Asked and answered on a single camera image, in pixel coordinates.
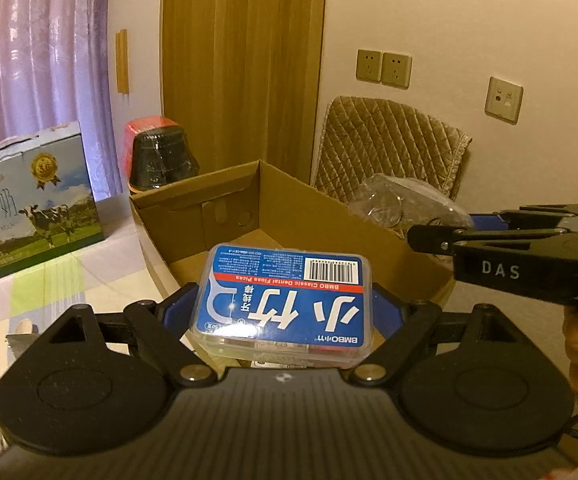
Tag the white speckled spoon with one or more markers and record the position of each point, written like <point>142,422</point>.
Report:
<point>26,327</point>

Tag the blue dental floss pick box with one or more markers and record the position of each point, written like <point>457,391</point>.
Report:
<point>284,306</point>

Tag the open cardboard box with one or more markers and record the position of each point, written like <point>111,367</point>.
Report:
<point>258,205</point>

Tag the wooden wall strip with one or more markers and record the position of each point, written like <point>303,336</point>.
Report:
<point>122,62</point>

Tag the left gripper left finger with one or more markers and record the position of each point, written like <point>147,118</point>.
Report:
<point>93,381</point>

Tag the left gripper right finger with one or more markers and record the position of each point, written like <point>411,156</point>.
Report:
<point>470,381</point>

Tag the right black wrapped bowl stack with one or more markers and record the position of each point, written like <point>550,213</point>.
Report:
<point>156,153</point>

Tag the clear plastic bag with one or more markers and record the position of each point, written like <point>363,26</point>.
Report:
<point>397,204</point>

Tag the quilted brown chair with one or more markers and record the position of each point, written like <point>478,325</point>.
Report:
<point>366,136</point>

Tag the purple curtain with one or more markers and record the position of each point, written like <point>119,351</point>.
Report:
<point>54,70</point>

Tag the double wall socket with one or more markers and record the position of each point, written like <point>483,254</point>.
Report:
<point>390,69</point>

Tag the single wall outlet plate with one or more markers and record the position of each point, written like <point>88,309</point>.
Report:
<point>503,100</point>

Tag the blue milk carton box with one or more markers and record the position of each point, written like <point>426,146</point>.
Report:
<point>47,204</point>

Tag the wooden door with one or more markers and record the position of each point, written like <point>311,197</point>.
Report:
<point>242,78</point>

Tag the silver foil pouch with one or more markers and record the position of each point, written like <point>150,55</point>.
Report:
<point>20,343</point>

